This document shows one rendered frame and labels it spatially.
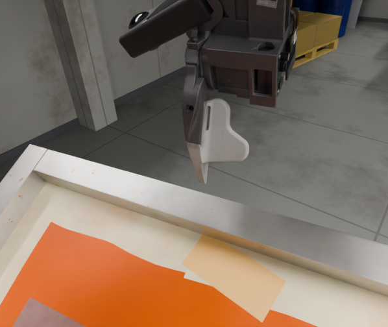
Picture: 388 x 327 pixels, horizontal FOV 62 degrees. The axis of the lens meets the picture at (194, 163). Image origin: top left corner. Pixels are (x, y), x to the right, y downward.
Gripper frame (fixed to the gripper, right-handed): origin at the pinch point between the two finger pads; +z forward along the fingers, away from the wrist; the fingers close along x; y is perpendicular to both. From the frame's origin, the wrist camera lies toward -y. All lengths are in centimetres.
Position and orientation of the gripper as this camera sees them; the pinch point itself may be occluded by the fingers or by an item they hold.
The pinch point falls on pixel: (222, 133)
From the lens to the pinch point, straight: 39.1
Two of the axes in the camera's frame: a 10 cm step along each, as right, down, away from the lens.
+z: 1.7, 6.2, 7.7
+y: 9.0, 2.2, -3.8
